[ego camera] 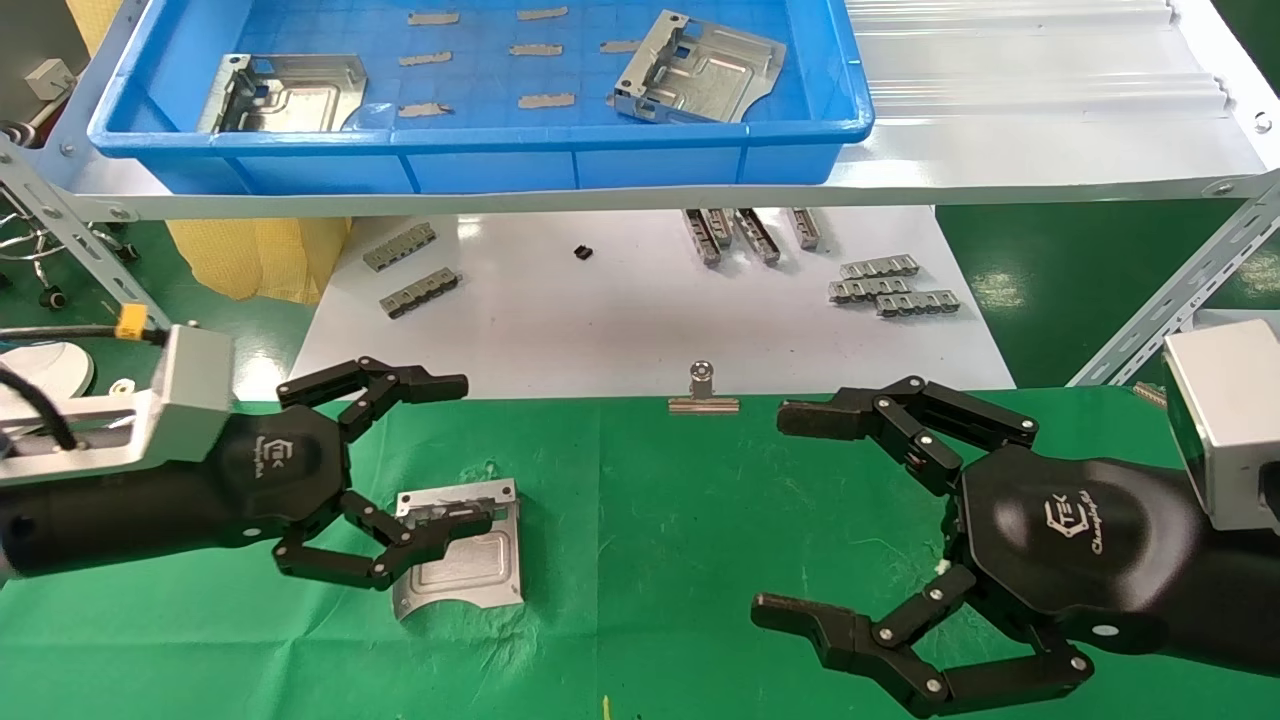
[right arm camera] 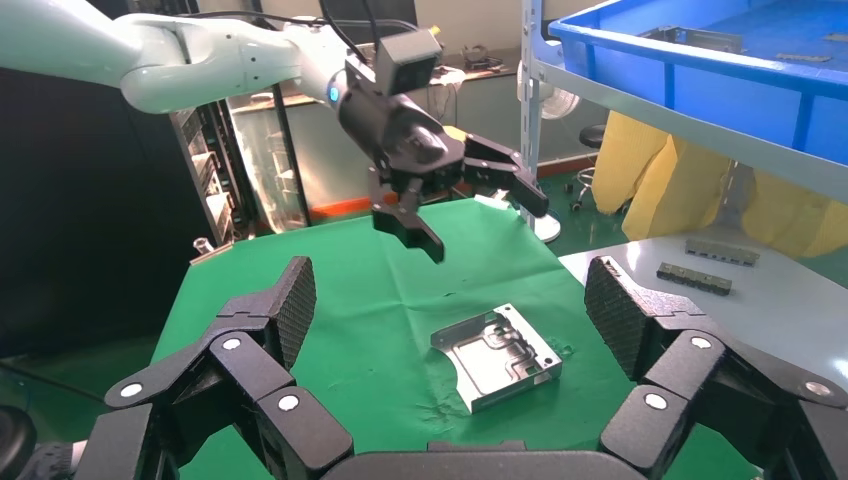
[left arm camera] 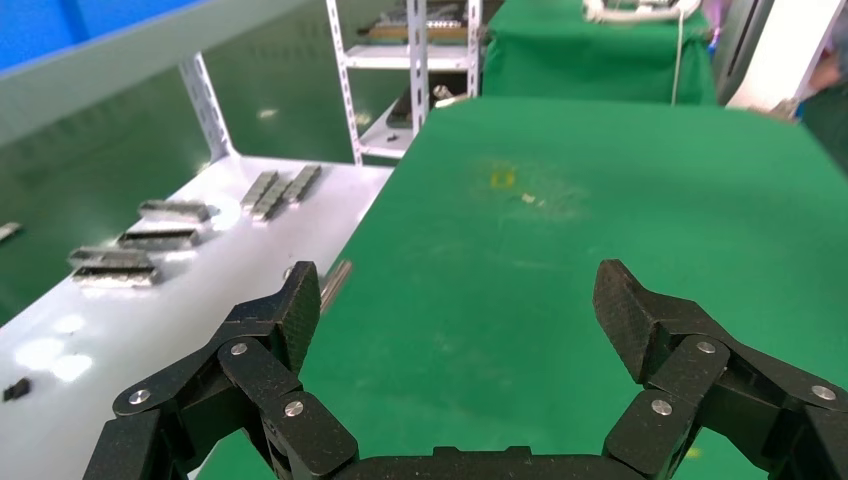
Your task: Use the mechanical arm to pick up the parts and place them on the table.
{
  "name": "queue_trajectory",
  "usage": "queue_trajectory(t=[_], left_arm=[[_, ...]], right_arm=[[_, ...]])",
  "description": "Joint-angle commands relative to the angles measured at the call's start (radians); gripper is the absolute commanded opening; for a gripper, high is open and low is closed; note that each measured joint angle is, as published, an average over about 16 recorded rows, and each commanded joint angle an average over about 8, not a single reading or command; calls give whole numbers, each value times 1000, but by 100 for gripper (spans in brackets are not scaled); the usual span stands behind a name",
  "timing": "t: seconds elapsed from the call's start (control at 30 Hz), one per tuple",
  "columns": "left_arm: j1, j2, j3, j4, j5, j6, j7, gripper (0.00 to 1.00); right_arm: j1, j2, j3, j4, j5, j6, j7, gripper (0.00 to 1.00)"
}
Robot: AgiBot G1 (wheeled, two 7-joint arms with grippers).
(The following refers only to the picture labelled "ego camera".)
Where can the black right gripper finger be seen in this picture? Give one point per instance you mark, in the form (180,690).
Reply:
(840,635)
(830,418)

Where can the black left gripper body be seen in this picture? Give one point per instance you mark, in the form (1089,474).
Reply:
(280,480)

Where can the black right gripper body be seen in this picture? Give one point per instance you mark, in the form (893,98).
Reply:
(1080,540)

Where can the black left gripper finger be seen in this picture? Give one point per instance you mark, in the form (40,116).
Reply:
(440,532)
(430,384)

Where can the grey sheet metal bracket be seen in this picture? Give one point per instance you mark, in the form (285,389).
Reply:
(300,100)
(710,80)
(470,575)

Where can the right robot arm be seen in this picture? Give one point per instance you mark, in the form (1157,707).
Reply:
(1240,600)

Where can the small grey slotted metal part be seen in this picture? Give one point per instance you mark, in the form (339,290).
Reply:
(805,228)
(757,236)
(880,267)
(918,304)
(702,240)
(868,290)
(721,226)
(420,293)
(400,247)

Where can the white floor sheet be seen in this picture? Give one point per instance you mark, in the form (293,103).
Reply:
(600,320)

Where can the green table cloth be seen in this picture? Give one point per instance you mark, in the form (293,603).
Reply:
(650,560)

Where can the blue plastic tray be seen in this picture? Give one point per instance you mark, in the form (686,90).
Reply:
(500,165)

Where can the white round stand base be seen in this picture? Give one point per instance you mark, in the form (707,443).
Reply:
(50,365)

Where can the grey metal shelf rack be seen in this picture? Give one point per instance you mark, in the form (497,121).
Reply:
(950,175)

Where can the grey tape strip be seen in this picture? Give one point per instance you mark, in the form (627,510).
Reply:
(542,13)
(433,18)
(535,49)
(618,46)
(424,110)
(425,59)
(545,100)

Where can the chrome wheeled stool base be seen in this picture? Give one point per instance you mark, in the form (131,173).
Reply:
(40,245)

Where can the white ribbed panel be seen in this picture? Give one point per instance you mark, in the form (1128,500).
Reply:
(1040,95)

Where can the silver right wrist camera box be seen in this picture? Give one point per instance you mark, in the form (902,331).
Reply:
(1230,420)

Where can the small white wall box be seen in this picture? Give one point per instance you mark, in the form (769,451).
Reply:
(50,78)

